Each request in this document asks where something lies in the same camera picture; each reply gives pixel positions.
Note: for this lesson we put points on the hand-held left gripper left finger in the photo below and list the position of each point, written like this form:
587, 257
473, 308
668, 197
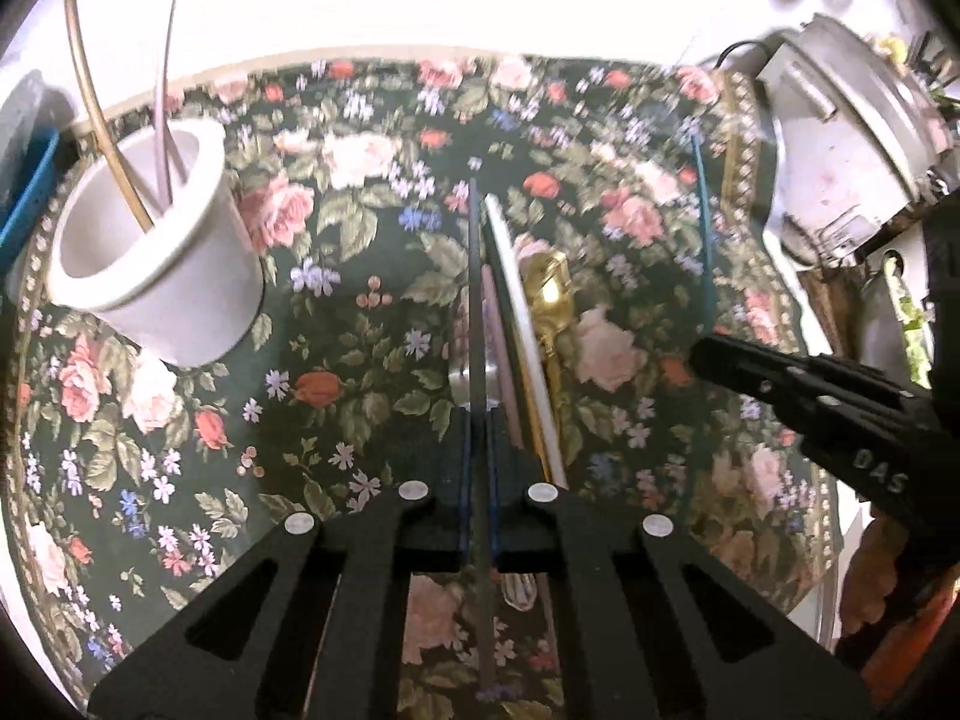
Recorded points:
464, 480

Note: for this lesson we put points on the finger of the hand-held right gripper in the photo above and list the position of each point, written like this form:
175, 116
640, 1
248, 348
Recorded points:
750, 367

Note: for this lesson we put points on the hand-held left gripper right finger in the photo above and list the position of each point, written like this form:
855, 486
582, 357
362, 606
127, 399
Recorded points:
493, 480

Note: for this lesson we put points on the dark blue chopstick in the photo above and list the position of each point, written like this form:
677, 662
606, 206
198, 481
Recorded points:
705, 240

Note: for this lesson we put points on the white cup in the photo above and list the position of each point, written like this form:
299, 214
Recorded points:
187, 277

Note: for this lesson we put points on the person's right hand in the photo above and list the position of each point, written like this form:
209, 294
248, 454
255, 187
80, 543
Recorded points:
874, 577

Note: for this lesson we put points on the dark brown wooden object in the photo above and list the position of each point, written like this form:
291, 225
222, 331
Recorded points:
832, 307

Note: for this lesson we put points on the green patterned cloth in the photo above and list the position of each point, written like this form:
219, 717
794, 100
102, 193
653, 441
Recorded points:
911, 315

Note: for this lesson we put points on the white chopstick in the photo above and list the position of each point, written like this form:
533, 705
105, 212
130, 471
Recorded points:
517, 300

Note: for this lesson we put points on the gold spoon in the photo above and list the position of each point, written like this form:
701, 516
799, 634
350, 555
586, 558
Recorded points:
549, 281

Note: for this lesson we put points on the floral tablecloth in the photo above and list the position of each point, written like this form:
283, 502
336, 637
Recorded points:
360, 277

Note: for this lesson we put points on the white rice cooker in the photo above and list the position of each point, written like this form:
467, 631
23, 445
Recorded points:
840, 150

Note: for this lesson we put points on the gold chopstick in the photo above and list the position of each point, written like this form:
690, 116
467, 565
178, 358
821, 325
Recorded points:
97, 120

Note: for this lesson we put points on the blue plastic tray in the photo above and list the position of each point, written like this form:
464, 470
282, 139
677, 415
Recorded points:
34, 195

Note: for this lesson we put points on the pale pink chopstick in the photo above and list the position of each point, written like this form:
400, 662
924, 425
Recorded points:
166, 52

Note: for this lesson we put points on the grey box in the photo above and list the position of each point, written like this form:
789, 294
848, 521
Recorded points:
22, 120

